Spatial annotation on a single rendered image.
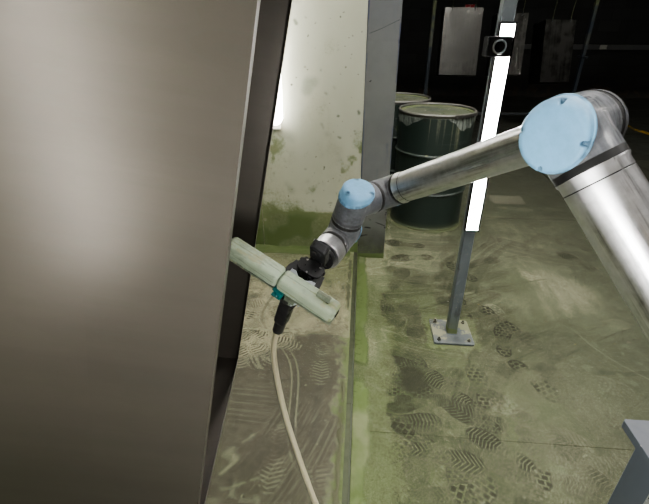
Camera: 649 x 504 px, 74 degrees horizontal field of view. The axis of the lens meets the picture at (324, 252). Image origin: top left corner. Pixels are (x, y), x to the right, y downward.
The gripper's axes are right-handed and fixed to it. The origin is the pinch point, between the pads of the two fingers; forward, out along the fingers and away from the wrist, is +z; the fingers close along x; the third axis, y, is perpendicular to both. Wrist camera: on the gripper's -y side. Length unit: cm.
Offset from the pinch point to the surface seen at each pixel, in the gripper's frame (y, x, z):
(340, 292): 106, -1, -106
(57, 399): -10, 14, 48
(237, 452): 85, -7, 6
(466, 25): 78, 78, -674
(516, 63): 98, -15, -699
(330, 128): 49, 57, -162
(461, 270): 47, -46, -107
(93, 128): -50, 17, 35
